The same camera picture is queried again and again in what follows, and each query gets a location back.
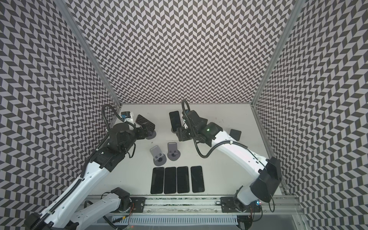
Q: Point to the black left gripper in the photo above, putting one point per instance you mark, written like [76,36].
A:
[146,133]

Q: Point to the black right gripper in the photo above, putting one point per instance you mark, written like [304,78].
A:
[181,133]

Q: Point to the black phone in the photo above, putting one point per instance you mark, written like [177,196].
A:
[197,179]
[175,120]
[183,180]

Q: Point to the purple phone stand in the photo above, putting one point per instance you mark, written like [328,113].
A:
[170,180]

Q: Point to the black phone stand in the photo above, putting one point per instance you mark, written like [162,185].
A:
[157,181]

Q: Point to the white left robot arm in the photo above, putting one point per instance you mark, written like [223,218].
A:
[62,214]

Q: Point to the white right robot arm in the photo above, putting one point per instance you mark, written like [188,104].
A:
[265,173]

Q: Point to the grey stand far left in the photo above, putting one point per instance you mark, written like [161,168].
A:
[151,136]

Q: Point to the grey stand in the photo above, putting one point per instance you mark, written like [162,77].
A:
[173,152]
[151,136]
[159,158]

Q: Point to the phone reflecting pattern far left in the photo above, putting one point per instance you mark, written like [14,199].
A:
[142,121]

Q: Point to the grey stand front left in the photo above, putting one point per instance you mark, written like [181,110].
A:
[159,158]

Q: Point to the grey stand front right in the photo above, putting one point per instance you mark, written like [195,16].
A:
[173,152]

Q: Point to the black stand back right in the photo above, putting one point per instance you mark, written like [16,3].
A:
[235,134]

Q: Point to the white ventilation grille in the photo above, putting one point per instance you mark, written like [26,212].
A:
[174,220]

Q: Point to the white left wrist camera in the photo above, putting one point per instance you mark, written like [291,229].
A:
[127,116]

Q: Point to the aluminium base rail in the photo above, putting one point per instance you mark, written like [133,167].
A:
[204,204]

